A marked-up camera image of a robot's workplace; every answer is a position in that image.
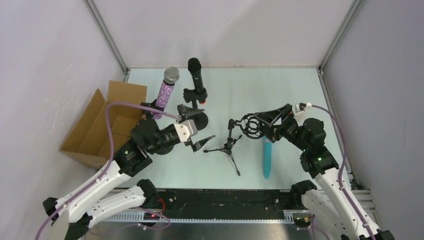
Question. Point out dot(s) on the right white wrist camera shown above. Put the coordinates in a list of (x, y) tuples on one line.
[(300, 111)]

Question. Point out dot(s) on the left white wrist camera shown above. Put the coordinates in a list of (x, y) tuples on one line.
[(185, 130)]

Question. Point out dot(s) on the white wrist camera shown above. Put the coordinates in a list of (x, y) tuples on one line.
[(185, 130), (300, 111)]

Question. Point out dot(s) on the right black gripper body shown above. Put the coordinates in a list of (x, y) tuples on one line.
[(276, 126)]

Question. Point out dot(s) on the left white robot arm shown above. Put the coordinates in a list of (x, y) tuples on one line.
[(74, 214)]

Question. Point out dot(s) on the purple glitter microphone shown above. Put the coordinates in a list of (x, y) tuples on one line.
[(170, 77)]

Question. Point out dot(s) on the teal blue microphone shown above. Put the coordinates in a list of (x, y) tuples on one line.
[(267, 157)]

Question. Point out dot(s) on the black tripod shock-mount stand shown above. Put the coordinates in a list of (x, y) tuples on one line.
[(249, 126)]

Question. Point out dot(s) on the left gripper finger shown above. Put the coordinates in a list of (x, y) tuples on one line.
[(184, 112), (198, 145)]

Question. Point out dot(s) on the black orange-ring microphone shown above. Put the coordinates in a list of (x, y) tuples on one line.
[(195, 69)]

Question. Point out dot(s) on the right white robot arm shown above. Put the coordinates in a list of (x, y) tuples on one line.
[(327, 195)]

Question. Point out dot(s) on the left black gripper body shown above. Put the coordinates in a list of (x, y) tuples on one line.
[(190, 125)]

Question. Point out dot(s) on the brown cardboard box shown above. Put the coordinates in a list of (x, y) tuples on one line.
[(94, 135)]

